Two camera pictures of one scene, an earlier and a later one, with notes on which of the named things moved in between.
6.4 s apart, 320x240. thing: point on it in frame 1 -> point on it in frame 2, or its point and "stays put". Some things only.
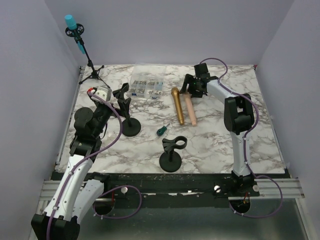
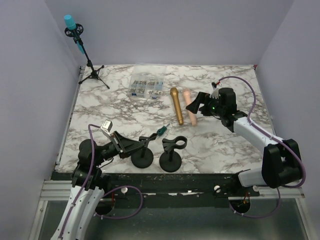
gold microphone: x=175 y=92 stays put
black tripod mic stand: x=75 y=33 stays put
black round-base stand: x=131 y=127 -> x=142 y=156
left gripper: x=124 y=106 -> x=123 y=144
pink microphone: x=188 y=96 stays put
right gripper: x=189 y=79 -> x=202 y=97
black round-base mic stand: x=170 y=161 stays put
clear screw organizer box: x=147 y=81 stays put
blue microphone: x=72 y=25 stays put
